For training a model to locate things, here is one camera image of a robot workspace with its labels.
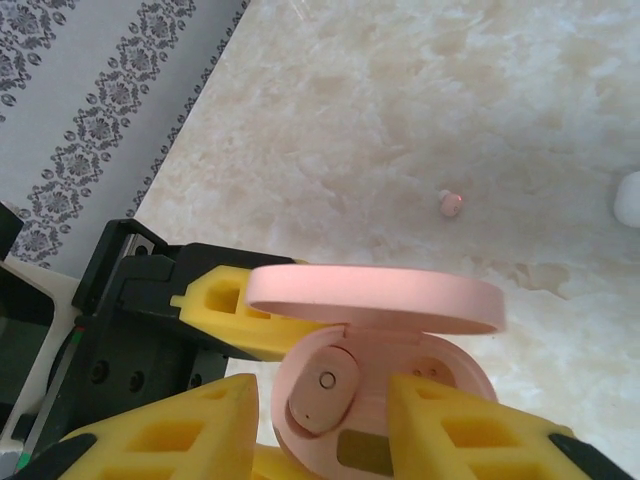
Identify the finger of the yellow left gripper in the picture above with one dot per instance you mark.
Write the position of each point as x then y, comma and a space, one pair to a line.
260, 332
270, 467

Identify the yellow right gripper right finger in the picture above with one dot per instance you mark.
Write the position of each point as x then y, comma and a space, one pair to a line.
425, 415

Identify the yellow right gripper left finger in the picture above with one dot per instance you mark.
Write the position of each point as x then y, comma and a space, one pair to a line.
210, 450

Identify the pink earbud charging case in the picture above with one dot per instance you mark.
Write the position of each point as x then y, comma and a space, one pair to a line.
375, 290

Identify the white rounded object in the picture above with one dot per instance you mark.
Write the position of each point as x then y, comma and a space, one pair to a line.
629, 200

